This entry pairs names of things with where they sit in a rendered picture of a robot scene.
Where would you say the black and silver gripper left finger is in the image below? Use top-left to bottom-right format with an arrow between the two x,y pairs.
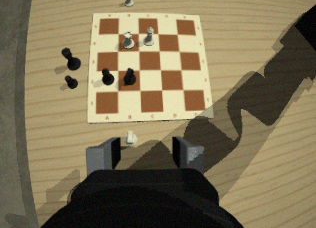
86,137 -> 121,176

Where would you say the chessboard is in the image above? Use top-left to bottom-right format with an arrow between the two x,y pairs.
87,13 -> 214,123

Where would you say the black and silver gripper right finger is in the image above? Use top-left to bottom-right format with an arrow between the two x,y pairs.
172,136 -> 204,176

